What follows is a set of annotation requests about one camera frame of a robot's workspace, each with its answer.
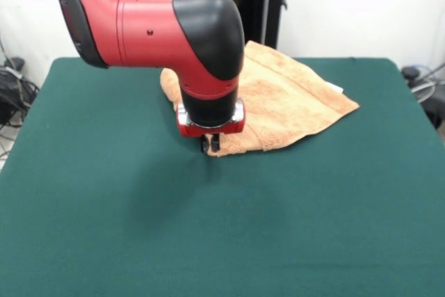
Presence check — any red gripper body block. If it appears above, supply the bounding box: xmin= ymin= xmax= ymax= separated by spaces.
xmin=176 ymin=99 xmax=247 ymax=138

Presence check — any tan terry towel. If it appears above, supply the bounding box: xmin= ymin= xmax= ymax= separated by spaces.
xmin=159 ymin=40 xmax=361 ymax=158

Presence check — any dark green table cloth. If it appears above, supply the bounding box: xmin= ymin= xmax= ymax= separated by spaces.
xmin=0 ymin=56 xmax=445 ymax=297

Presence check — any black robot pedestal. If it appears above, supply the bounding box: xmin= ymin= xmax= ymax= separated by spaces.
xmin=168 ymin=0 xmax=289 ymax=58

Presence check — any black cable tangle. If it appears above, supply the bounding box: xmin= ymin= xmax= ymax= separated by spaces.
xmin=0 ymin=65 xmax=41 ymax=129

